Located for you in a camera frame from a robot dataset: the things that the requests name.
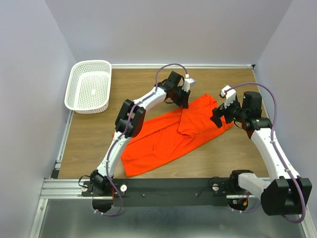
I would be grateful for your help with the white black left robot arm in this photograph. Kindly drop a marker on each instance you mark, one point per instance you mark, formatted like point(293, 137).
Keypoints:
point(130, 119)

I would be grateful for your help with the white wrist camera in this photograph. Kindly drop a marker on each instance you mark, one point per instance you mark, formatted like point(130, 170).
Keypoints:
point(188, 83)
point(228, 94)

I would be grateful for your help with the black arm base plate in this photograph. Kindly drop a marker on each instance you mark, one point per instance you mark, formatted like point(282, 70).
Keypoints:
point(179, 198)

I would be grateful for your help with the white perforated plastic basket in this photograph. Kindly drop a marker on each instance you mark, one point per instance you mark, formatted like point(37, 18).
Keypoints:
point(88, 87)

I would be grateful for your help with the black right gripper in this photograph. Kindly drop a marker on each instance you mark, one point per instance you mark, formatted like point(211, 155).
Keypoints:
point(218, 112)

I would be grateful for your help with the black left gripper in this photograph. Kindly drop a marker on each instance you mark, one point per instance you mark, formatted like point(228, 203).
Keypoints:
point(183, 102)

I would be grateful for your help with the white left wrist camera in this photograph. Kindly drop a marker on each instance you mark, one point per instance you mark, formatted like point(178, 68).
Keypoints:
point(188, 83)

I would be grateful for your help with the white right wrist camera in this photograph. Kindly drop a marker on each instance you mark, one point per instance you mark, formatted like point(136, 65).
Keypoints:
point(228, 94)

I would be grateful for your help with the orange t shirt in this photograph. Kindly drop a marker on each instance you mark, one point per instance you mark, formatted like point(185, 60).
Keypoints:
point(172, 135)

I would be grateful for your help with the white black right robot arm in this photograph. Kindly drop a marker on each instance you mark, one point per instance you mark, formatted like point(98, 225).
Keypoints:
point(286, 193)

